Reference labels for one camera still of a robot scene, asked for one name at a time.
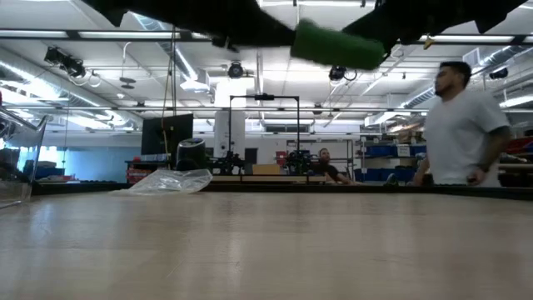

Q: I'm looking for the green elastic bandage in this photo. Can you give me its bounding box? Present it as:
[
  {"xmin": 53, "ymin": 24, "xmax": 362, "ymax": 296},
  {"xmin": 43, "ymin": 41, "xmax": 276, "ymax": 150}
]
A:
[{"xmin": 290, "ymin": 18, "xmax": 386, "ymax": 71}]

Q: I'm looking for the wooden background table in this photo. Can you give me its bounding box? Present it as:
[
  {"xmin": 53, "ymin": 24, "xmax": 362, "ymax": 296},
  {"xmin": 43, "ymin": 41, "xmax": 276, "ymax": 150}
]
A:
[{"xmin": 210, "ymin": 173, "xmax": 328, "ymax": 185}]

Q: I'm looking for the black aluminium table frame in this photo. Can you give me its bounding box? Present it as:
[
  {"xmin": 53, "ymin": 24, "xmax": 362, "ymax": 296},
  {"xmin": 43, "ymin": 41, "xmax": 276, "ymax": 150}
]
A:
[{"xmin": 32, "ymin": 182, "xmax": 533, "ymax": 202}]

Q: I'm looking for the person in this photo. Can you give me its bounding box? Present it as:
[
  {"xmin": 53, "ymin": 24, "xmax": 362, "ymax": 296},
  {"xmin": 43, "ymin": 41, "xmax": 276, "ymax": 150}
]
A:
[
  {"xmin": 411, "ymin": 61, "xmax": 514, "ymax": 188},
  {"xmin": 311, "ymin": 147, "xmax": 357, "ymax": 186}
]

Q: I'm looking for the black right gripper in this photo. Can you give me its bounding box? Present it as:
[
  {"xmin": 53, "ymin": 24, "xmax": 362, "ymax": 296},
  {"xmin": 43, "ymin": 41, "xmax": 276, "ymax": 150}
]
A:
[{"xmin": 341, "ymin": 0, "xmax": 528, "ymax": 54}]

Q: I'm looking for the red drawer unit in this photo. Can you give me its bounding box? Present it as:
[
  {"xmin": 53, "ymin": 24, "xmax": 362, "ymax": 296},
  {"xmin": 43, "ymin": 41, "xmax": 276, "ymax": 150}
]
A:
[{"xmin": 126, "ymin": 162, "xmax": 153, "ymax": 184}]

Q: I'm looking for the red storage bin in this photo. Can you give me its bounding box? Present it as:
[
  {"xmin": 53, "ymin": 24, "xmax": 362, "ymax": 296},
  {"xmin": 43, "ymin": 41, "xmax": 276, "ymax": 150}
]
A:
[{"xmin": 506, "ymin": 137, "xmax": 533, "ymax": 155}]

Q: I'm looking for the small clear zip bag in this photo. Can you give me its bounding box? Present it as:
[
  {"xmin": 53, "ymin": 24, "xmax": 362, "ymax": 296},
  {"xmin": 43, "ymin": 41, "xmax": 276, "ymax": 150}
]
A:
[{"xmin": 108, "ymin": 167, "xmax": 214, "ymax": 197}]

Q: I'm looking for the cardboard box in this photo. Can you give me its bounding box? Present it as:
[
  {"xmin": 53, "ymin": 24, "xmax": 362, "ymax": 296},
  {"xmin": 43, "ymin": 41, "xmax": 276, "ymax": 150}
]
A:
[{"xmin": 252, "ymin": 163, "xmax": 281, "ymax": 176}]

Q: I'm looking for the black tubular rig frame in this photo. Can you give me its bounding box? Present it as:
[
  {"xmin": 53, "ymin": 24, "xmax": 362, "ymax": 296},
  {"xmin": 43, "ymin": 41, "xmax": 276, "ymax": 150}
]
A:
[{"xmin": 227, "ymin": 93, "xmax": 301, "ymax": 168}]

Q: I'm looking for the clear plastic container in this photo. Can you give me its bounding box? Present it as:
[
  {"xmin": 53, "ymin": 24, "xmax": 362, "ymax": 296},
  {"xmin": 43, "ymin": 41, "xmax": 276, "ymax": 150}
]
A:
[{"xmin": 0, "ymin": 103, "xmax": 49, "ymax": 209}]

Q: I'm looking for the wooden workbench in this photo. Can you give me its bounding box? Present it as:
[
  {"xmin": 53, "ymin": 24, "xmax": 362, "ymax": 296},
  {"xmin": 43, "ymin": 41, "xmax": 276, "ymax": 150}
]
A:
[{"xmin": 498, "ymin": 162, "xmax": 533, "ymax": 188}]

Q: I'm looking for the black monitor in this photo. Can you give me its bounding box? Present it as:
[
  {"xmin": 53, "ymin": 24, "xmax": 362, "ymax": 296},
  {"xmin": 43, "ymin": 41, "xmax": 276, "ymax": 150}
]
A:
[{"xmin": 140, "ymin": 112, "xmax": 195, "ymax": 158}]

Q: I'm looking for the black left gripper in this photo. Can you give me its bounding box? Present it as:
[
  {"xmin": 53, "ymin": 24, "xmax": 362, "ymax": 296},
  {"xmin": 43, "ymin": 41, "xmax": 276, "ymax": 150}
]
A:
[{"xmin": 81, "ymin": 0, "xmax": 296, "ymax": 51}]

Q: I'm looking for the blue storage bin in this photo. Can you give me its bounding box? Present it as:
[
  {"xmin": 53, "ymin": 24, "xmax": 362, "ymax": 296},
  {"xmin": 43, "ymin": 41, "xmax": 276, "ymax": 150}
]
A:
[
  {"xmin": 361, "ymin": 144, "xmax": 428, "ymax": 158},
  {"xmin": 353, "ymin": 167, "xmax": 417, "ymax": 183}
]

